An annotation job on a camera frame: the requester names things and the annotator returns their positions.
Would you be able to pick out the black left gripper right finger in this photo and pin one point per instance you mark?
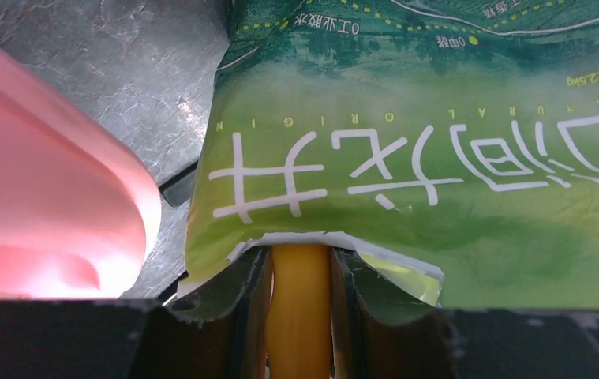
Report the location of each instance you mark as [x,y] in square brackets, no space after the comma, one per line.
[380,331]

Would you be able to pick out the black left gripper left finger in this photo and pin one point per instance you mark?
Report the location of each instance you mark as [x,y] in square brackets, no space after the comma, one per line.
[215,331]

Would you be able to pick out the yellow plastic scoop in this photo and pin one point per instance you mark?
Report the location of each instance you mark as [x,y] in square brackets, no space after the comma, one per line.
[298,325]

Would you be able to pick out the green cat litter bag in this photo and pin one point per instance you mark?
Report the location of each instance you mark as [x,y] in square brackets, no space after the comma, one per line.
[454,145]

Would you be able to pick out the pink plastic litter box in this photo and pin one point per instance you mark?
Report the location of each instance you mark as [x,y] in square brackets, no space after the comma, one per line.
[79,211]

